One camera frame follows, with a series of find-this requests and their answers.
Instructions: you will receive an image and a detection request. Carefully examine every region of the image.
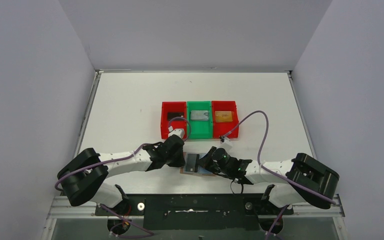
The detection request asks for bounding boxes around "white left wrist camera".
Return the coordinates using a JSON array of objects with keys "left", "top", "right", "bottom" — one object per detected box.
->
[{"left": 167, "top": 126, "right": 186, "bottom": 139}]

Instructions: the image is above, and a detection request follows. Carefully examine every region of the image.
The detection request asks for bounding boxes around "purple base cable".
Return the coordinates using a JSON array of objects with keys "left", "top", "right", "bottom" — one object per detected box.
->
[{"left": 97, "top": 205, "right": 156, "bottom": 239}]

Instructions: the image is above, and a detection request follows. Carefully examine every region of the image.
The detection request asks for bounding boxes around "tan leather card holder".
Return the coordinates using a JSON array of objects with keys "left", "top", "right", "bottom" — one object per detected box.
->
[{"left": 180, "top": 152, "right": 214, "bottom": 176}]

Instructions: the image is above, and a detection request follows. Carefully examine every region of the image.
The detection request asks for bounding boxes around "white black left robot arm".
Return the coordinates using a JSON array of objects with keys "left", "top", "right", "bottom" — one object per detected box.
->
[{"left": 54, "top": 135, "right": 185, "bottom": 208}]

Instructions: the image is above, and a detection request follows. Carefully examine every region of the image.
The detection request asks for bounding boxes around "aluminium table edge rail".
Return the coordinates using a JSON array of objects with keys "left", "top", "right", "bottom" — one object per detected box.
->
[{"left": 68, "top": 69, "right": 104, "bottom": 163}]

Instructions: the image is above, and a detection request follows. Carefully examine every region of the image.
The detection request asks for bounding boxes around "silver card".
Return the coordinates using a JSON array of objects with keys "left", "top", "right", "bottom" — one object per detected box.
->
[{"left": 189, "top": 110, "right": 210, "bottom": 121}]

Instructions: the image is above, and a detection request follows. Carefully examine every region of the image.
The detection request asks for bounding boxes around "black strap loop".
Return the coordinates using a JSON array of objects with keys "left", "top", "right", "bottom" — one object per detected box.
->
[{"left": 229, "top": 178, "right": 245, "bottom": 196}]

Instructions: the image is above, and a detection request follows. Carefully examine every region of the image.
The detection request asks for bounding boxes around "green plastic bin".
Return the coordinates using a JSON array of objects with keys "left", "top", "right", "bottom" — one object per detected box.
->
[{"left": 186, "top": 101, "right": 213, "bottom": 140}]

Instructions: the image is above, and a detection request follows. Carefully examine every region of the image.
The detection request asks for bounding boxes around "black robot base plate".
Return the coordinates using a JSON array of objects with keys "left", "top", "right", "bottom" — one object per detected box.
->
[{"left": 95, "top": 193, "right": 294, "bottom": 232}]

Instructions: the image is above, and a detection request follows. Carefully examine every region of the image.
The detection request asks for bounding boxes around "gold card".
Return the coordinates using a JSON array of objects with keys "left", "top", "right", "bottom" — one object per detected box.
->
[{"left": 214, "top": 110, "right": 233, "bottom": 123}]

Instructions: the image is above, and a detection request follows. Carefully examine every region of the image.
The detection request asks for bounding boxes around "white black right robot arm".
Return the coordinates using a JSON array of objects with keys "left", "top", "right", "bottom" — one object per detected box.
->
[{"left": 197, "top": 147, "right": 340, "bottom": 209}]

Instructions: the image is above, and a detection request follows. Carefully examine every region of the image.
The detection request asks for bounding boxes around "black card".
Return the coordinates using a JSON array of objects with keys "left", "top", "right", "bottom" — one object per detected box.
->
[{"left": 166, "top": 112, "right": 184, "bottom": 121}]

